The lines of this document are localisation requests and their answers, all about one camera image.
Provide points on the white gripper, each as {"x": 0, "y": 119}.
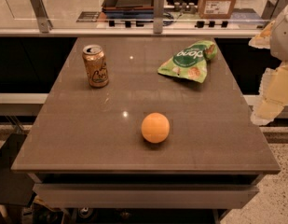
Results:
{"x": 283, "y": 36}

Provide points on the orange fruit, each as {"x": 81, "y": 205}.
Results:
{"x": 155, "y": 128}

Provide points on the orange soda can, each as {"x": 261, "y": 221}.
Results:
{"x": 95, "y": 64}

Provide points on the green snack bag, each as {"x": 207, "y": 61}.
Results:
{"x": 190, "y": 63}

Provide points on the cardboard box with label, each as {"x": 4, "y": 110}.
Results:
{"x": 215, "y": 9}

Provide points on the right metal glass bracket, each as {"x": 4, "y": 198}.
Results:
{"x": 273, "y": 8}

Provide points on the metal glass bracket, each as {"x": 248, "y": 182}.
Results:
{"x": 43, "y": 21}
{"x": 273, "y": 8}
{"x": 158, "y": 16}

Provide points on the middle metal glass bracket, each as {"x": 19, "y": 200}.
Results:
{"x": 158, "y": 16}

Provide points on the left metal glass bracket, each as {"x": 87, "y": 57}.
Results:
{"x": 43, "y": 21}

